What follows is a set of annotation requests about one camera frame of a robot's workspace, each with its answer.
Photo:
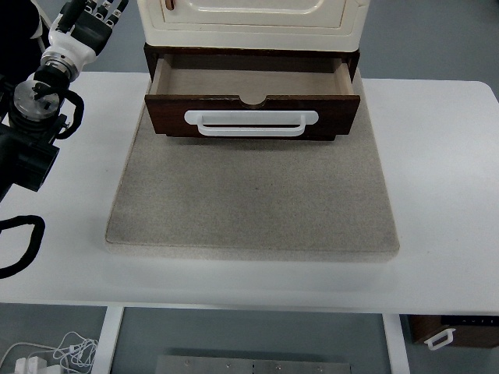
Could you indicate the cream white cabinet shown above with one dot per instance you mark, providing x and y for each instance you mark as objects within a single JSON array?
[{"x": 264, "y": 25}]

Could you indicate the white table leg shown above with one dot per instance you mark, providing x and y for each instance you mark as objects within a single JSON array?
[
  {"x": 108, "y": 339},
  {"x": 397, "y": 353}
]

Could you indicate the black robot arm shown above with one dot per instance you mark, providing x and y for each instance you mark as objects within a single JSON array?
[{"x": 39, "y": 60}]

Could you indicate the brown wooden box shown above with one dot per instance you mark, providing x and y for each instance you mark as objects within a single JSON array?
[{"x": 437, "y": 331}]

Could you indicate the beige felt mat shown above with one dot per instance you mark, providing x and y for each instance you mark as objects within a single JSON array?
[{"x": 254, "y": 199}]

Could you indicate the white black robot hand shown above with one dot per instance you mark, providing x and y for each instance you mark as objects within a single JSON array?
[{"x": 86, "y": 37}]

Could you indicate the white right table leg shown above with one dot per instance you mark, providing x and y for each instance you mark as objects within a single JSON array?
[{"x": 397, "y": 353}]

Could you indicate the dark wooden drawer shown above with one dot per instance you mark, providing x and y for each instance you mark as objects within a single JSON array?
[{"x": 232, "y": 82}]

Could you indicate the dark wooden cabinet base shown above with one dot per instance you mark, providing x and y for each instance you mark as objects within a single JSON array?
[{"x": 153, "y": 53}]

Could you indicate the white left table leg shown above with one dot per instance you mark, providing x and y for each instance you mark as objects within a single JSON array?
[{"x": 108, "y": 339}]

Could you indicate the white power adapter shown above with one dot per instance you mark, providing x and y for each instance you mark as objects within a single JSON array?
[{"x": 33, "y": 365}]

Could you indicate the white drawer handle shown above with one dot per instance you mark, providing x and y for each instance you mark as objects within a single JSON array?
[{"x": 251, "y": 123}]

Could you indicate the white handle on box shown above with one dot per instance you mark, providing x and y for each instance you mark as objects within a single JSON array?
[{"x": 440, "y": 340}]

